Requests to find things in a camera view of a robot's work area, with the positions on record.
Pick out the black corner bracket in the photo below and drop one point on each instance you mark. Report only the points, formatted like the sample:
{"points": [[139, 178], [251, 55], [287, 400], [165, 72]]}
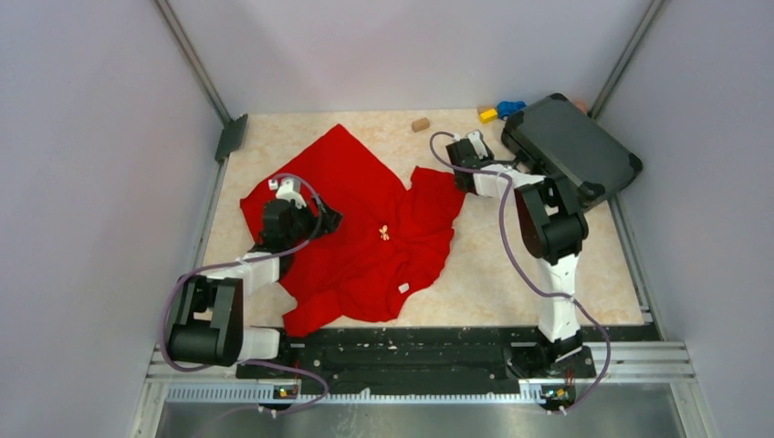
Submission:
{"points": [[231, 137]]}

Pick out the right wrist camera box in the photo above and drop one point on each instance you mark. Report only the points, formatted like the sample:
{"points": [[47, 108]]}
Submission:
{"points": [[481, 149]]}

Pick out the brown wooden block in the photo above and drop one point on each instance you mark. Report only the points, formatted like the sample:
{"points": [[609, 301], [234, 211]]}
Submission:
{"points": [[420, 125]]}

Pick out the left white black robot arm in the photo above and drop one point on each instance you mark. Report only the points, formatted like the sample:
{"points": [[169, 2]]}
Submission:
{"points": [[204, 325]]}

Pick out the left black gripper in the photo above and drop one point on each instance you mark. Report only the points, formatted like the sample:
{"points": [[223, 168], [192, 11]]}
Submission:
{"points": [[329, 221]]}

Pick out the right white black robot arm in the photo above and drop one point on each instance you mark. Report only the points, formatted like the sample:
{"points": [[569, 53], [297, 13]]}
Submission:
{"points": [[553, 228]]}

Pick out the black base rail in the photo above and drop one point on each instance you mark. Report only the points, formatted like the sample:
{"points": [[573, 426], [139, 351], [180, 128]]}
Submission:
{"points": [[435, 361]]}

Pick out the red t-shirt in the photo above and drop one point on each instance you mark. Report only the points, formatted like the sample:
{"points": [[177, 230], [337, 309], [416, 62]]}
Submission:
{"points": [[353, 273]]}

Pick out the yellow toy block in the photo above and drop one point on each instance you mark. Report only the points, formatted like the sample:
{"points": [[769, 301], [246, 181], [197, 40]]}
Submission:
{"points": [[487, 115]]}

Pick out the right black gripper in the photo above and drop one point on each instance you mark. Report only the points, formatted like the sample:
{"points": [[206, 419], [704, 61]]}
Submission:
{"points": [[484, 160]]}

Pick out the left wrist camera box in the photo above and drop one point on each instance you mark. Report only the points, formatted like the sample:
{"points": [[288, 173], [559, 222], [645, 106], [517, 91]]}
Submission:
{"points": [[288, 189]]}

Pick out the dark grey carrying case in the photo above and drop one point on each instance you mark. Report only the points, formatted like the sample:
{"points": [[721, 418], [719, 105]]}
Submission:
{"points": [[554, 136]]}

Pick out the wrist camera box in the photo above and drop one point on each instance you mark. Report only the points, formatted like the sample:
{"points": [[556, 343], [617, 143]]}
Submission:
{"points": [[481, 149], [288, 189]]}

